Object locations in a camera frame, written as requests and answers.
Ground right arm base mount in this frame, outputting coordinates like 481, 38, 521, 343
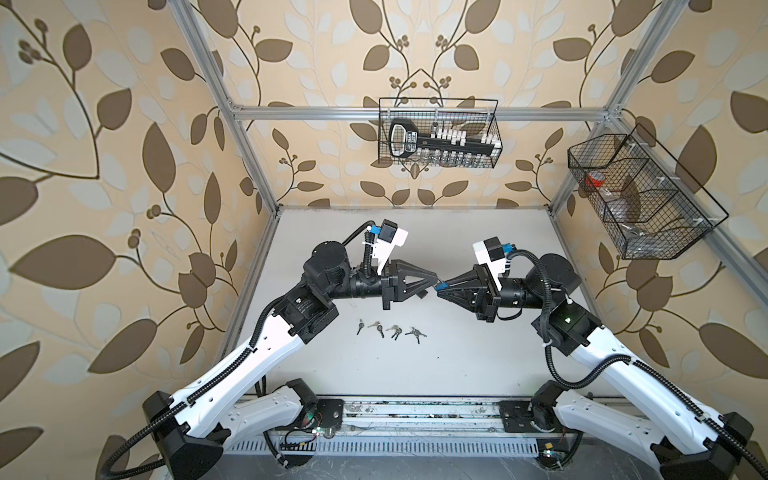
498, 400, 584, 471

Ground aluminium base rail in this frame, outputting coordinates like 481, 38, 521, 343
227, 395, 661, 457

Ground side wire basket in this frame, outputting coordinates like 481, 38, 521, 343
567, 124, 729, 260

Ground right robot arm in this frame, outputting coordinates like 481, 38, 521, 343
436, 244, 767, 479

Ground black tool set in basket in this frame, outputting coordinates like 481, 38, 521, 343
384, 118, 503, 165

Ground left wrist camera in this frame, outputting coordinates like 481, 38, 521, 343
366, 219, 409, 275

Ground back wire basket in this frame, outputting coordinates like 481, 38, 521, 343
378, 96, 503, 169

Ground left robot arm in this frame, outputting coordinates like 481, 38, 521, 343
98, 241, 438, 479

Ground red object in basket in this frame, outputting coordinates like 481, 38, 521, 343
584, 170, 606, 192

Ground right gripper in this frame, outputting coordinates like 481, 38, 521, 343
438, 265, 548, 325

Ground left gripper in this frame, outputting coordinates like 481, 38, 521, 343
319, 257, 433, 312

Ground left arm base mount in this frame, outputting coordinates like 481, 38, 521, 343
263, 398, 345, 469

